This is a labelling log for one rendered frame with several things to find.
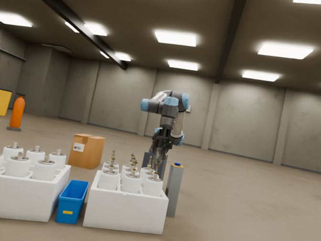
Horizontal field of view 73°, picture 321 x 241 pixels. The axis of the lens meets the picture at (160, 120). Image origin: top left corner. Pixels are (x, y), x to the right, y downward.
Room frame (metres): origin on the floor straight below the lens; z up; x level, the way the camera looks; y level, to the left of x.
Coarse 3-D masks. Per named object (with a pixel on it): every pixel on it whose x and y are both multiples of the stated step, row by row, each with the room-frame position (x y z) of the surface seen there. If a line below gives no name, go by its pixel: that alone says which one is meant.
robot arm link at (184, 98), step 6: (174, 96) 1.57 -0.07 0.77; (180, 96) 1.56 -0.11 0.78; (186, 96) 1.56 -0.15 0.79; (180, 102) 1.56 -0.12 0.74; (186, 102) 1.55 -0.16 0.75; (180, 108) 1.60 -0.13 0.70; (186, 108) 1.59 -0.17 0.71; (180, 114) 1.66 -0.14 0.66; (174, 120) 1.72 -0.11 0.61; (180, 120) 1.71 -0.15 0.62; (174, 126) 1.76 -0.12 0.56; (180, 126) 1.76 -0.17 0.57; (174, 132) 1.80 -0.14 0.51; (180, 132) 1.82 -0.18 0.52; (174, 138) 1.83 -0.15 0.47; (180, 138) 1.84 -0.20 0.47; (174, 144) 1.89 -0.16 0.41; (180, 144) 1.86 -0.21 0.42
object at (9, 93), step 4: (0, 88) 5.82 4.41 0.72; (0, 92) 5.83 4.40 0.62; (4, 92) 5.88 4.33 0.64; (8, 92) 5.96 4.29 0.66; (0, 96) 5.84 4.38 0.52; (4, 96) 5.90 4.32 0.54; (8, 96) 5.99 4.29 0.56; (0, 100) 5.86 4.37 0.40; (4, 100) 5.92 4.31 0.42; (8, 100) 6.03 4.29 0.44; (0, 104) 5.88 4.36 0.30; (4, 104) 5.95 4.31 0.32; (8, 104) 6.10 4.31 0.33; (0, 108) 5.90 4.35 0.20; (4, 108) 5.98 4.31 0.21; (0, 112) 5.92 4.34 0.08; (4, 112) 6.02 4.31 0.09
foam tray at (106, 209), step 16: (96, 176) 1.25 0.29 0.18; (96, 192) 1.03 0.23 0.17; (112, 192) 1.05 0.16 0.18; (128, 192) 1.09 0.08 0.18; (96, 208) 1.04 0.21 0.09; (112, 208) 1.05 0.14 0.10; (128, 208) 1.06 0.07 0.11; (144, 208) 1.08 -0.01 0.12; (160, 208) 1.09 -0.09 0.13; (96, 224) 1.04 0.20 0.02; (112, 224) 1.05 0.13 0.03; (128, 224) 1.07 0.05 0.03; (144, 224) 1.08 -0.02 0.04; (160, 224) 1.10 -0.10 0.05
